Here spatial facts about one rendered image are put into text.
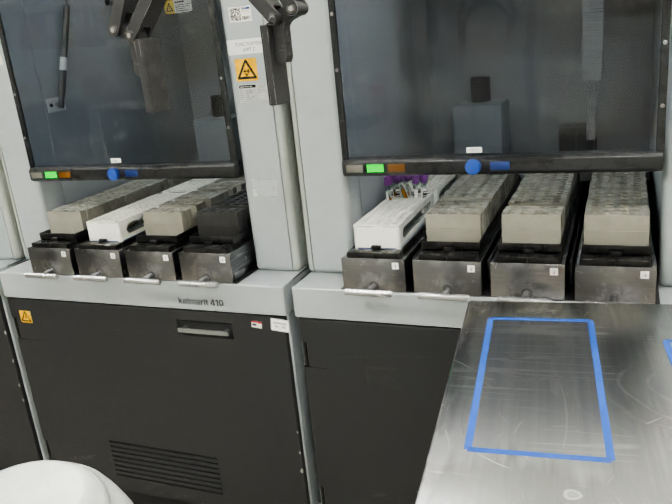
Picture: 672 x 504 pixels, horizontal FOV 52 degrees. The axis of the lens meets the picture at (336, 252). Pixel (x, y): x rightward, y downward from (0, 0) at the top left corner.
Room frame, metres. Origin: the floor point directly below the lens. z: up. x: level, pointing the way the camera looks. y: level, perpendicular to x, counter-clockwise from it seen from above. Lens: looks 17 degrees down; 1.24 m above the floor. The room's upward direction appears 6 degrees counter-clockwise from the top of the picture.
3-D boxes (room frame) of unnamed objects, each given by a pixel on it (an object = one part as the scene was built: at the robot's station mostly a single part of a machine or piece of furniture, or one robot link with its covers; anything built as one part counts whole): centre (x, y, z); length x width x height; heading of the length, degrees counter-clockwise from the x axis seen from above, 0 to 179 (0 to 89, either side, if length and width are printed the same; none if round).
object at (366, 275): (1.61, -0.20, 0.78); 0.73 x 0.14 x 0.09; 157
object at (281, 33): (0.64, 0.02, 1.25); 0.03 x 0.01 x 0.05; 67
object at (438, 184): (1.78, -0.27, 0.83); 0.30 x 0.10 x 0.06; 157
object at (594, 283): (1.43, -0.62, 0.78); 0.73 x 0.14 x 0.09; 157
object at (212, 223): (1.56, 0.26, 0.85); 0.12 x 0.02 x 0.06; 67
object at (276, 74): (0.65, 0.04, 1.22); 0.03 x 0.01 x 0.07; 157
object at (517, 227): (1.28, -0.38, 0.85); 0.12 x 0.02 x 0.06; 66
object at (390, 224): (1.49, -0.14, 0.83); 0.30 x 0.10 x 0.06; 156
